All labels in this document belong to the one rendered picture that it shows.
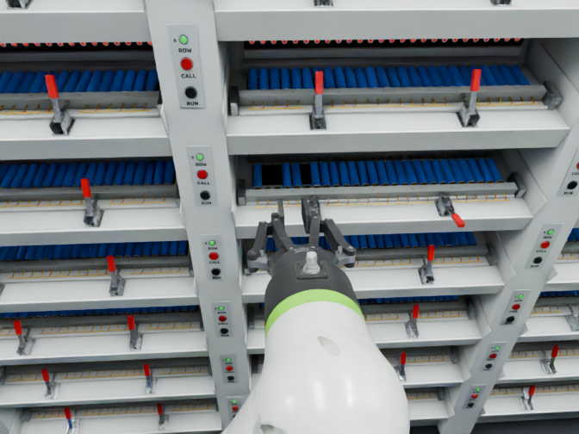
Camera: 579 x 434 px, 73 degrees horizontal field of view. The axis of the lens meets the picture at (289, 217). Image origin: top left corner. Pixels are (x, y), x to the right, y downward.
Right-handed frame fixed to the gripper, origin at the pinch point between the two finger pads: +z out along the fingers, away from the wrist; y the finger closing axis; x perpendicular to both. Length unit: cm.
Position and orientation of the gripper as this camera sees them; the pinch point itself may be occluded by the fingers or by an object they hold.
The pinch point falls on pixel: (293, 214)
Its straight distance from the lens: 59.8
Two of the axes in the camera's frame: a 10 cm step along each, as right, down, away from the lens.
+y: -10.0, 0.4, -0.6
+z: -0.7, -4.1, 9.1
